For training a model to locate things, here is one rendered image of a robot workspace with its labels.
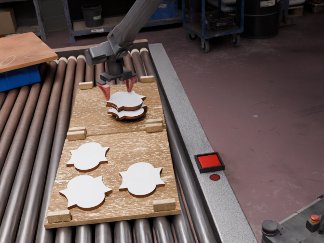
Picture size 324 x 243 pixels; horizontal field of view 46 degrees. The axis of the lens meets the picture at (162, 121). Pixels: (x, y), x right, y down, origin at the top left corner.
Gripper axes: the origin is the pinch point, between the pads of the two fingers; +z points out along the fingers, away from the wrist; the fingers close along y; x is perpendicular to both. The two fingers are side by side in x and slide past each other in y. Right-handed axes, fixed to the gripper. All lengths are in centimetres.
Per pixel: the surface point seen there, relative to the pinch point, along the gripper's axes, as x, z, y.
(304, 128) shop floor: 19, 100, 177
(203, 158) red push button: -45.1, 6.5, -0.1
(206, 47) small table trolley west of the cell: 195, 94, 247
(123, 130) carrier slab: -14.2, 6.1, -8.4
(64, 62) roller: 71, 9, 12
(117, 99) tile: -2.7, 0.3, -2.4
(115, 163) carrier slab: -28.9, 6.0, -21.5
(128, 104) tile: -9.2, 0.2, -2.2
